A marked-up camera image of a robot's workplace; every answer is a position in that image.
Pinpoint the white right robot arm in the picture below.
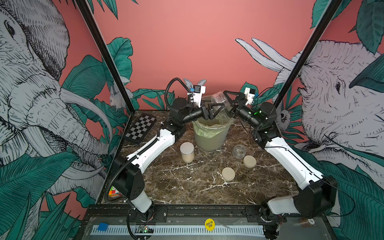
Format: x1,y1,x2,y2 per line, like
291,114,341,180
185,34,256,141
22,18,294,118
224,91,338,219

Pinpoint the copper wire spool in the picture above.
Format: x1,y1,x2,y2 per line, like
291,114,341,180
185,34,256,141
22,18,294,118
299,218,316,228

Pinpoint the rice jar with beige lid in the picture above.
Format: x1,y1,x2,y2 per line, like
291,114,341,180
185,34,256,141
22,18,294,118
232,144,247,160

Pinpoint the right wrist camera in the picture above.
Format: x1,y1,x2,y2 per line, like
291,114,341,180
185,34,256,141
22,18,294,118
244,87,258,105

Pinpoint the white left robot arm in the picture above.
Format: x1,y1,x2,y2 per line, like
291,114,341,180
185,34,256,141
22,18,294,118
103,98,225,215

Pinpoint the white slotted cable duct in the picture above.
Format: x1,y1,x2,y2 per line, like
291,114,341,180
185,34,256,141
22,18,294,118
90,225,264,237

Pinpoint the yellow round sticker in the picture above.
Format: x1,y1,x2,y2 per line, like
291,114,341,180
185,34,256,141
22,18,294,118
205,218,216,232

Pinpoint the blue tape piece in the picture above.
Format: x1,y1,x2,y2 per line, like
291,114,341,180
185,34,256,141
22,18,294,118
98,223,109,232

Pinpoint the jar with patterned lid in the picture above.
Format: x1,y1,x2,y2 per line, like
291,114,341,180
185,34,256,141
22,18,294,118
180,142,195,164

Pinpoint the white bin with green bag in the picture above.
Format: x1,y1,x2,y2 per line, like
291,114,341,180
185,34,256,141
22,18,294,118
192,112,235,152

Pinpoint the black white checkerboard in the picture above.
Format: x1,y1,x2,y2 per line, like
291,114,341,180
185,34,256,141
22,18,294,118
124,114,157,145

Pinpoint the small green circuit board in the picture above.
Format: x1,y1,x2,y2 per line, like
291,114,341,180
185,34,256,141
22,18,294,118
137,226,154,234

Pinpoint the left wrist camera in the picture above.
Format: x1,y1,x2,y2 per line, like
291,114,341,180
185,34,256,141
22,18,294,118
188,85,206,108

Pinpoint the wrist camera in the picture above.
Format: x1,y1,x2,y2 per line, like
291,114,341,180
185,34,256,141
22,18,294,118
188,85,206,108
244,87,258,105

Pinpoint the colourful puzzle cube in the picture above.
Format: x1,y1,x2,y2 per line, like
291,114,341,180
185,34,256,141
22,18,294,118
109,186,121,198

